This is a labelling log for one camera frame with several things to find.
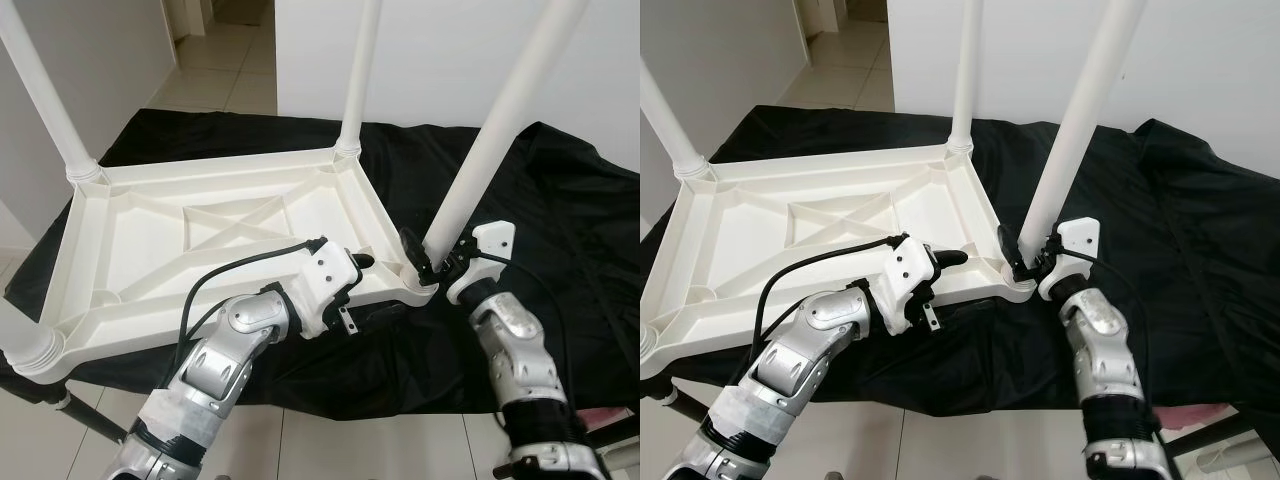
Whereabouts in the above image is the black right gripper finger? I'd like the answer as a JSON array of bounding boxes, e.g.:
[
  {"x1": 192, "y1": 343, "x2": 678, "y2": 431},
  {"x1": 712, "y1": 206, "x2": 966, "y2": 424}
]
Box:
[
  {"x1": 400, "y1": 228, "x2": 437, "y2": 281},
  {"x1": 997, "y1": 225, "x2": 1031, "y2": 279}
]

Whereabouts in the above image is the white plastic table top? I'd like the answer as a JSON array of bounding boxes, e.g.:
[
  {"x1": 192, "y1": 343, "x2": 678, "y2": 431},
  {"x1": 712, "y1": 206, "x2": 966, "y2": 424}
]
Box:
[
  {"x1": 640, "y1": 145, "x2": 1041, "y2": 381},
  {"x1": 30, "y1": 148, "x2": 441, "y2": 386}
]

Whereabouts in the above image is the black cloth cover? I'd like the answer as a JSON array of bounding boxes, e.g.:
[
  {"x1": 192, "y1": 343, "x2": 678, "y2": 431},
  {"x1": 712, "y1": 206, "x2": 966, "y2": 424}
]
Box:
[
  {"x1": 0, "y1": 108, "x2": 641, "y2": 416},
  {"x1": 640, "y1": 105, "x2": 1280, "y2": 421}
]

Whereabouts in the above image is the black metal stand leg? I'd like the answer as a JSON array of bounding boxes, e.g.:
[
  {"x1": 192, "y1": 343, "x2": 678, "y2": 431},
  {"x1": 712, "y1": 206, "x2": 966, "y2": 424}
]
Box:
[
  {"x1": 1160, "y1": 410, "x2": 1280, "y2": 456},
  {"x1": 55, "y1": 390, "x2": 131, "y2": 441},
  {"x1": 590, "y1": 415, "x2": 641, "y2": 446},
  {"x1": 660, "y1": 385, "x2": 716, "y2": 421}
]

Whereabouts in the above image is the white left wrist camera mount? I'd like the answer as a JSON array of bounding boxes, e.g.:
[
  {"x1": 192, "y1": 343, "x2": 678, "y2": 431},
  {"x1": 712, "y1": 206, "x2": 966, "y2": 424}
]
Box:
[
  {"x1": 290, "y1": 238, "x2": 363, "y2": 339},
  {"x1": 878, "y1": 235, "x2": 941, "y2": 336}
]

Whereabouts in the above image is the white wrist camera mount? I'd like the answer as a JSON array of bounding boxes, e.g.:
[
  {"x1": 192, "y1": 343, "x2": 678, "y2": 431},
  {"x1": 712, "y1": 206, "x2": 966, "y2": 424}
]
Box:
[
  {"x1": 878, "y1": 235, "x2": 941, "y2": 336},
  {"x1": 1038, "y1": 218, "x2": 1101, "y2": 301},
  {"x1": 445, "y1": 222, "x2": 516, "y2": 306},
  {"x1": 290, "y1": 238, "x2": 363, "y2": 339}
]

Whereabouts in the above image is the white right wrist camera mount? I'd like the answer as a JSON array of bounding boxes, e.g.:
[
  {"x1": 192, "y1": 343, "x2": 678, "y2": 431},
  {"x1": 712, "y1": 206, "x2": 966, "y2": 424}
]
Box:
[
  {"x1": 1038, "y1": 218, "x2": 1101, "y2": 301},
  {"x1": 445, "y1": 222, "x2": 516, "y2": 306}
]

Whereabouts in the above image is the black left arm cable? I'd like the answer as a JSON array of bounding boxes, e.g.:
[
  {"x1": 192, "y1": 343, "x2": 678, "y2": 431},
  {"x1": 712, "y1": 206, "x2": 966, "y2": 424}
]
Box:
[
  {"x1": 180, "y1": 238, "x2": 329, "y2": 346},
  {"x1": 755, "y1": 233, "x2": 909, "y2": 346}
]

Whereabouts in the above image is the white door frame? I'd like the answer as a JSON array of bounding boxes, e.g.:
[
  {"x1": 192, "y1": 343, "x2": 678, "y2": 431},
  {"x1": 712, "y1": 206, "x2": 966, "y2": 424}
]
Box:
[
  {"x1": 790, "y1": 0, "x2": 846, "y2": 41},
  {"x1": 160, "y1": 0, "x2": 216, "y2": 41}
]

